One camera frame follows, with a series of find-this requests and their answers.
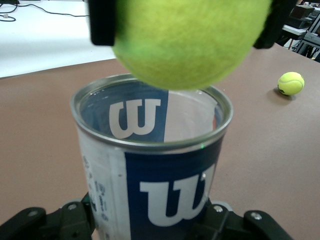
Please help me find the plain yellow tennis ball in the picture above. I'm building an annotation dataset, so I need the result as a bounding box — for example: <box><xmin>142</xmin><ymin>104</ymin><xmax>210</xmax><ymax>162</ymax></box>
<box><xmin>111</xmin><ymin>0</ymin><xmax>272</xmax><ymax>90</ymax></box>

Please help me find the yellow tennis ball dark logo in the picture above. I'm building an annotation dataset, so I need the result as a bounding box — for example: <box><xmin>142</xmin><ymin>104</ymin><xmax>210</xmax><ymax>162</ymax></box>
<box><xmin>277</xmin><ymin>71</ymin><xmax>306</xmax><ymax>96</ymax></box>

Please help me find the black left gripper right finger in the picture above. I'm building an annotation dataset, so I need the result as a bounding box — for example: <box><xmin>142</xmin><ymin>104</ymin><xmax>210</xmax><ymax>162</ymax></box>
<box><xmin>192</xmin><ymin>199</ymin><xmax>294</xmax><ymax>240</ymax></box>

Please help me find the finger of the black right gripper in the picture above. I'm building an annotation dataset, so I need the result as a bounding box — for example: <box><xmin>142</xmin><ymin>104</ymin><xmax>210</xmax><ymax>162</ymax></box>
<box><xmin>88</xmin><ymin>0</ymin><xmax>117</xmax><ymax>47</ymax></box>
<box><xmin>252</xmin><ymin>0</ymin><xmax>299</xmax><ymax>50</ymax></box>

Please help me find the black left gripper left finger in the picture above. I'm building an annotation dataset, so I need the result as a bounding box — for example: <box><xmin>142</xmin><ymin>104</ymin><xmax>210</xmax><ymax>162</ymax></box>
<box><xmin>0</xmin><ymin>192</ymin><xmax>98</xmax><ymax>240</ymax></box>

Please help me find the blue white tennis ball can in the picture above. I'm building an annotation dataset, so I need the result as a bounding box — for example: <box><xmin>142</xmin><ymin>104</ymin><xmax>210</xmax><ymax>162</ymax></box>
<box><xmin>69</xmin><ymin>73</ymin><xmax>235</xmax><ymax>240</ymax></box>

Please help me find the brown table cover mat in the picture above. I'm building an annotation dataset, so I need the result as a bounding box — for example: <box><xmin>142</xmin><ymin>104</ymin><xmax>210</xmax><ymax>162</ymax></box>
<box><xmin>0</xmin><ymin>41</ymin><xmax>320</xmax><ymax>240</ymax></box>

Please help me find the black cable with white plug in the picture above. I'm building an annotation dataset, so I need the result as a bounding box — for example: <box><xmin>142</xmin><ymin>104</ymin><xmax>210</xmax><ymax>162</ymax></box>
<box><xmin>0</xmin><ymin>0</ymin><xmax>89</xmax><ymax>23</ymax></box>

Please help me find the dark metal equipment rack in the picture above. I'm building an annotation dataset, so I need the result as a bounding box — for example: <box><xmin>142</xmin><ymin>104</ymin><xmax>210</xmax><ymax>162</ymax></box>
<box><xmin>282</xmin><ymin>0</ymin><xmax>320</xmax><ymax>63</ymax></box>

